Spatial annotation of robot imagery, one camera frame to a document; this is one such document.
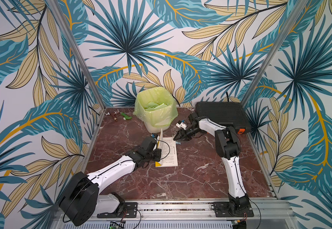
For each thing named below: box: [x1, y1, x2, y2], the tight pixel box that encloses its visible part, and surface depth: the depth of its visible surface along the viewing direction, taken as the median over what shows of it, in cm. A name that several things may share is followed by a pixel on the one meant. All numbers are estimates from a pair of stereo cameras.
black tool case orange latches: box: [194, 101, 252, 135], surface depth 110 cm
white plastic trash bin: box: [132, 86, 179, 134], surface depth 94 cm
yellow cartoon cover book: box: [155, 128, 179, 168], surface depth 94 cm
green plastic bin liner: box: [133, 86, 179, 127], surface depth 93 cm
